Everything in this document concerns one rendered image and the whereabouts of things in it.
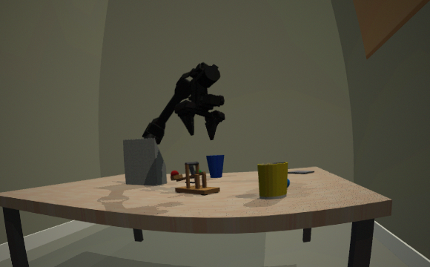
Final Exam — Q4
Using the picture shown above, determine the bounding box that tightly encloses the yellow mug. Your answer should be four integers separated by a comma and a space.
257, 162, 288, 200

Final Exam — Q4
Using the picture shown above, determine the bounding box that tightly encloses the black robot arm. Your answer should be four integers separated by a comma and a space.
142, 62, 225, 145

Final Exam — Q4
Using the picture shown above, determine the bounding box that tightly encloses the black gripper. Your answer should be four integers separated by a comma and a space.
174, 90, 225, 140

